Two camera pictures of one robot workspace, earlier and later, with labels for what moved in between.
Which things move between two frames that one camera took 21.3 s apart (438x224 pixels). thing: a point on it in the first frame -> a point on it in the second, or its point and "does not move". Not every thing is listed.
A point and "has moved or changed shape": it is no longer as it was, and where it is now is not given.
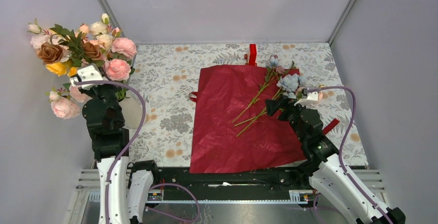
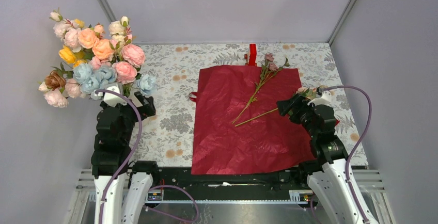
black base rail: (183, 180) does not move
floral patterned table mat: (167, 74) does not move
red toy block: (252, 59) does not move
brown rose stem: (66, 44) -> (56, 79)
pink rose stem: (117, 69) has moved or changed shape
